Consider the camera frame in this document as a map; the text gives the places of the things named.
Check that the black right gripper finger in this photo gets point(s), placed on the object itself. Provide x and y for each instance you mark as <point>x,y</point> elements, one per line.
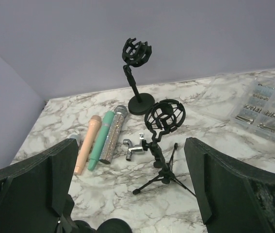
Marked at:
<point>233,196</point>

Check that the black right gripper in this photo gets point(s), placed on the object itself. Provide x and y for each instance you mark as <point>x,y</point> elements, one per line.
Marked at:
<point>34,195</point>

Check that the mint green microphone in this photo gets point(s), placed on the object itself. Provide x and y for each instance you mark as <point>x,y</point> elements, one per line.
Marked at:
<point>100,140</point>

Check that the clear plastic packet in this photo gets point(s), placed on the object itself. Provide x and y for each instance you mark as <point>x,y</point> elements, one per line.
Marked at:
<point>244,99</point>

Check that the glitter microphone silver mesh head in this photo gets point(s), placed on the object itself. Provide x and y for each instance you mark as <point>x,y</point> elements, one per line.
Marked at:
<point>120,112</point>

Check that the black shock mount tripod stand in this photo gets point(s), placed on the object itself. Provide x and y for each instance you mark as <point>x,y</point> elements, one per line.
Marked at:
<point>161,120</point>

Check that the pink microphone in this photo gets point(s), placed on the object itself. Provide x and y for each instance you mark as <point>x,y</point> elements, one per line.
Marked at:
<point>93,128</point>

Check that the chrome metal pipe fitting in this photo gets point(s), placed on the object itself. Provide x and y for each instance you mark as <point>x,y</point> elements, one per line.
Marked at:
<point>134,149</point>

